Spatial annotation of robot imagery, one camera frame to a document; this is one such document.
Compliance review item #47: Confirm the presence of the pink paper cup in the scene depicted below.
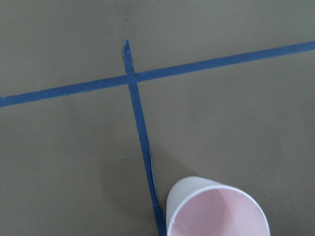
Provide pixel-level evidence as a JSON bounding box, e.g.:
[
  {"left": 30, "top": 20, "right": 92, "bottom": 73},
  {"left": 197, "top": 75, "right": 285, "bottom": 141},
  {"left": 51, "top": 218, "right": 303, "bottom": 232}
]
[{"left": 166, "top": 177, "right": 271, "bottom": 236}]

